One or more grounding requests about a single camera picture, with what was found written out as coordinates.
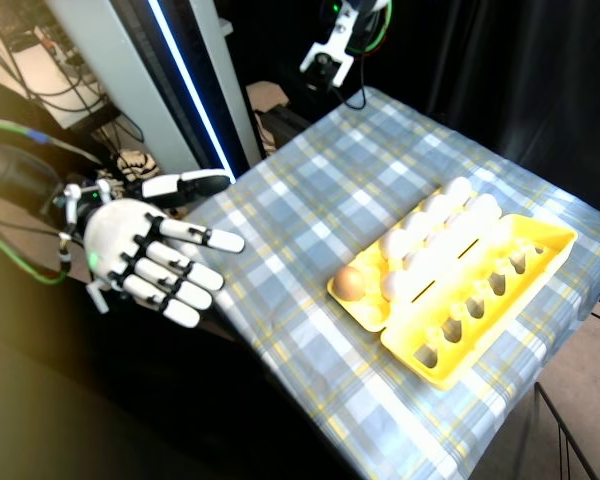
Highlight black wire rack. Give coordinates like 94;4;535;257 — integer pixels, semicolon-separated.
532;382;600;480

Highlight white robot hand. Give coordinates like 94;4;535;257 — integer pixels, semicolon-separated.
82;169;246;330

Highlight thin black cable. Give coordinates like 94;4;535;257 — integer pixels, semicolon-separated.
329;47;369;112

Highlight black curtain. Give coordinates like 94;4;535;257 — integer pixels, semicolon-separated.
359;0;600;226

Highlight plaid grey yellow tablecloth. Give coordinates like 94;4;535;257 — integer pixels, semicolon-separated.
186;85;600;480

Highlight brown yellow egg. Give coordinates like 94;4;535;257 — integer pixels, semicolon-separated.
333;266;367;303

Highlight yellow egg carton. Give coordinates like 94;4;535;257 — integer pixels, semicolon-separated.
326;177;579;392

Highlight grey column with blue light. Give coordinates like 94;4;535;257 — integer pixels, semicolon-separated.
47;0;261;184

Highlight black white striped cloth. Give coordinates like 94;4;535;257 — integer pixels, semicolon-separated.
97;148;162;190

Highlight green cable with blue plug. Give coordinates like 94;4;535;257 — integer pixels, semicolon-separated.
0;116;104;169

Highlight black box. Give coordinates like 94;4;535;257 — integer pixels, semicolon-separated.
252;102;312;161

